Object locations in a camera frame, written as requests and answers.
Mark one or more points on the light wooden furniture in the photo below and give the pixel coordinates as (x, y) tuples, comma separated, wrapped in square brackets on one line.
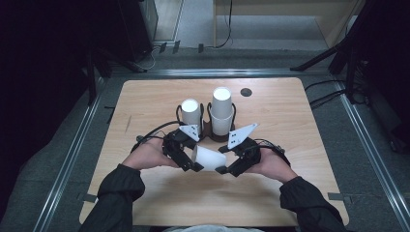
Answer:
[(290, 6)]

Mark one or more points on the metal floor rail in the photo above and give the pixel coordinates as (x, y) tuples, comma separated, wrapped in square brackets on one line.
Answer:
[(374, 154), (69, 161), (222, 72)]

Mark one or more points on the grey tape piece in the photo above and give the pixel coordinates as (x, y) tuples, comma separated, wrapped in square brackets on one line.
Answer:
[(87, 197), (338, 197)]

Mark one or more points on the black tripod stand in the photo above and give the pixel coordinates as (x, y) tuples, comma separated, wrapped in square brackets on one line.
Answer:
[(348, 42)]

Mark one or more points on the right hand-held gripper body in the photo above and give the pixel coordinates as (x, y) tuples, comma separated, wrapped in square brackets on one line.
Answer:
[(248, 154)]

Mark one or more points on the person's light lap clothing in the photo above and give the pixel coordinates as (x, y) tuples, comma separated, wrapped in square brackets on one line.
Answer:
[(212, 229)]

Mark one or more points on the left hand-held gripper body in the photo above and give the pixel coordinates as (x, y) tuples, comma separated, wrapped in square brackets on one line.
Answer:
[(172, 145)]

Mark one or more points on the person's right hand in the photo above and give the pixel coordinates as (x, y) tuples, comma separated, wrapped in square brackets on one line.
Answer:
[(274, 164)]

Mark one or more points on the dark round table grommet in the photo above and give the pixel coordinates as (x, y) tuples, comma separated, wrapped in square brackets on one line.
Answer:
[(246, 92)]

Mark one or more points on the person's left hand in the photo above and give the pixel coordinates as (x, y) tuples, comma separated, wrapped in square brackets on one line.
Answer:
[(148, 156)]

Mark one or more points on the white paper cup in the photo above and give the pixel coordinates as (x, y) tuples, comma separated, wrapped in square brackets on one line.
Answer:
[(209, 158), (190, 114), (221, 127), (222, 101)]

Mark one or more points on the dark cabinet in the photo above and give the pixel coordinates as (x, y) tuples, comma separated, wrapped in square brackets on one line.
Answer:
[(138, 25)]

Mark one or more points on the black metal stand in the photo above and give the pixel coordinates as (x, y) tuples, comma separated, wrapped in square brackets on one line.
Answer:
[(93, 77)]

